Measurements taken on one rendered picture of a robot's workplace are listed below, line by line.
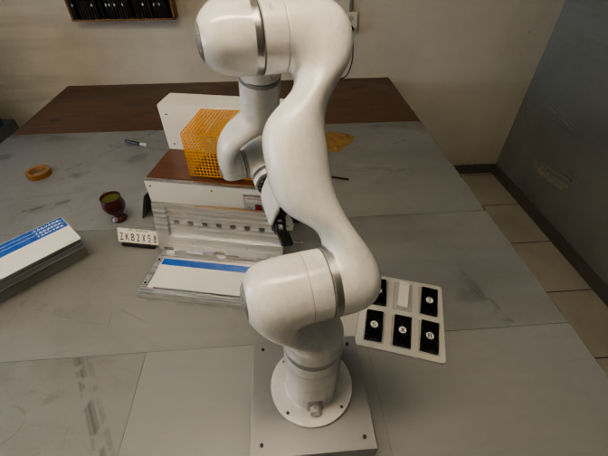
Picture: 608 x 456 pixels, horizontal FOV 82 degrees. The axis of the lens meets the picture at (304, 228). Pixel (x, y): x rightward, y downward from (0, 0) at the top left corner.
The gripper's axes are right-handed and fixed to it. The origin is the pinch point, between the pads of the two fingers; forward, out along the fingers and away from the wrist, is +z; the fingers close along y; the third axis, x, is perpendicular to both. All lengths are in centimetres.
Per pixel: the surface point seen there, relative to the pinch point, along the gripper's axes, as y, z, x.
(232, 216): -26.2, -26.4, -3.1
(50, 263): -58, -38, -57
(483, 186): -89, -84, 255
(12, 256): -54, -40, -66
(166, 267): -48, -24, -23
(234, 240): -34.0, -22.4, -1.8
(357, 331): -25.6, 20.6, 22.1
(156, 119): -78, -145, -9
